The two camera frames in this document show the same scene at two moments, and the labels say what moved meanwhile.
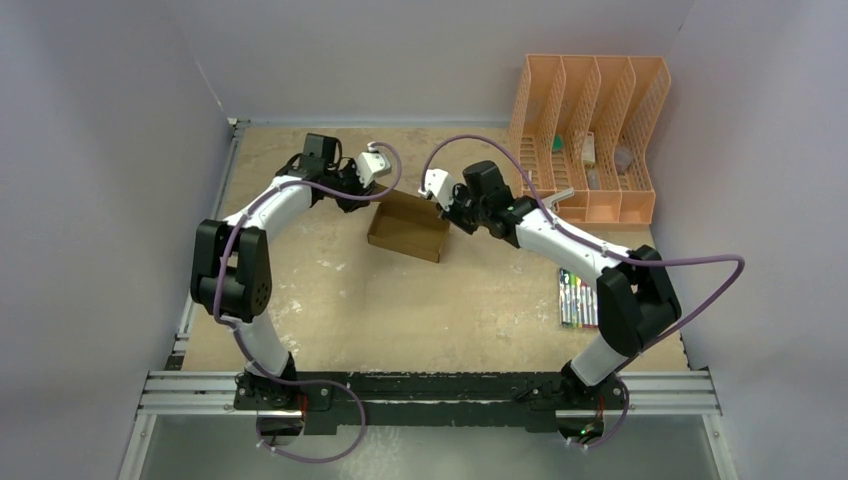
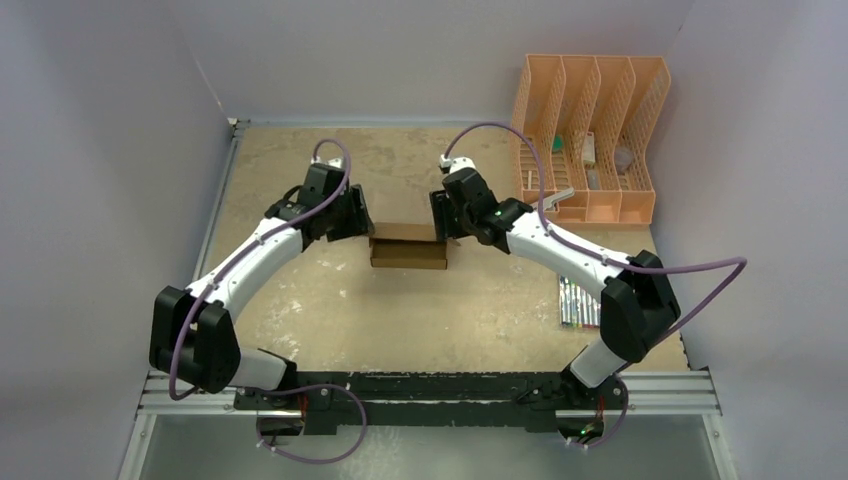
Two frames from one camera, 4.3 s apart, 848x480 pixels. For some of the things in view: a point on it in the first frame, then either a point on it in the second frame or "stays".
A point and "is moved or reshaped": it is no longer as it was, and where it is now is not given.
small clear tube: (593, 179) stays
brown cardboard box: (410, 223) is moved or reshaped
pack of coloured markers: (579, 304) stays
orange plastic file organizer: (581, 125) stays
